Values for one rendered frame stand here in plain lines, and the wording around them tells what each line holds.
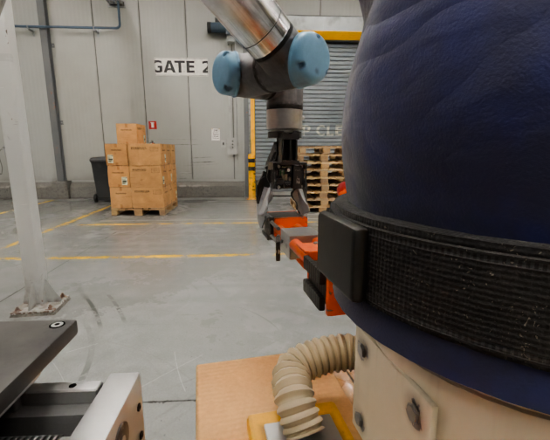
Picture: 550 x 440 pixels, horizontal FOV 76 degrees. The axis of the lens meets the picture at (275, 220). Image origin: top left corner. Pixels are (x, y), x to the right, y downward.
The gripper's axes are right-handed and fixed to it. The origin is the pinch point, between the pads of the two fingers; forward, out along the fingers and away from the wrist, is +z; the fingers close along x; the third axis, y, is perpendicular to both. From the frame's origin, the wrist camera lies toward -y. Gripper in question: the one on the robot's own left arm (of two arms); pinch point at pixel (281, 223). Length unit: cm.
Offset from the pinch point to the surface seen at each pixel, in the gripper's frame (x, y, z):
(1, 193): -512, -944, 97
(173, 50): -68, -892, -253
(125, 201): -157, -631, 82
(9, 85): -145, -217, -59
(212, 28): 27, -843, -294
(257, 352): 13, -121, 108
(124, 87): -192, -911, -164
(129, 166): -144, -630, 17
